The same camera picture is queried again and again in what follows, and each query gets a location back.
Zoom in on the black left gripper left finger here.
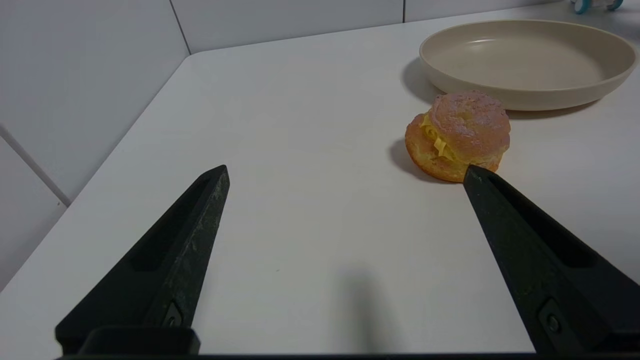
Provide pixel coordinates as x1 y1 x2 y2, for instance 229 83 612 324
54 164 231 355

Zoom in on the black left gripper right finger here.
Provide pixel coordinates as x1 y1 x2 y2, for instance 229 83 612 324
463 164 640 355

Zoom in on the yellow duck toy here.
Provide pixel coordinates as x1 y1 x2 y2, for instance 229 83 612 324
571 0 625 15

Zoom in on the beige round plate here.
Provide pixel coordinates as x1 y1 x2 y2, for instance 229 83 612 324
418 19 639 112

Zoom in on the cream puff pastry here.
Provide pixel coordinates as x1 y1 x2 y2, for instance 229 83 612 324
404 90 512 183

